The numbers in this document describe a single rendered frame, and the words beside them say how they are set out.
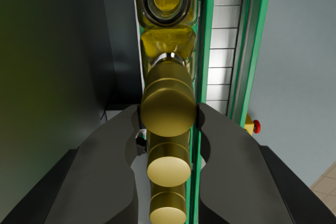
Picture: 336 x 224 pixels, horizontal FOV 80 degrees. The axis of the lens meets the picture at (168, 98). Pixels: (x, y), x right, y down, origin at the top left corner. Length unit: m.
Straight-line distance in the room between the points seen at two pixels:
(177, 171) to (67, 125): 0.15
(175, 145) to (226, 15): 0.29
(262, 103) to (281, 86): 0.07
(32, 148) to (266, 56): 0.54
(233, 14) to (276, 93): 0.32
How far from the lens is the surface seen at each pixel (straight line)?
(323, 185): 2.51
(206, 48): 0.32
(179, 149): 0.16
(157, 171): 0.16
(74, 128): 0.28
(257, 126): 0.63
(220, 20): 0.40
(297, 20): 0.61
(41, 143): 0.23
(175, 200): 0.20
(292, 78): 0.66
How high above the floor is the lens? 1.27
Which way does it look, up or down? 61 degrees down
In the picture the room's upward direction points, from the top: 179 degrees counter-clockwise
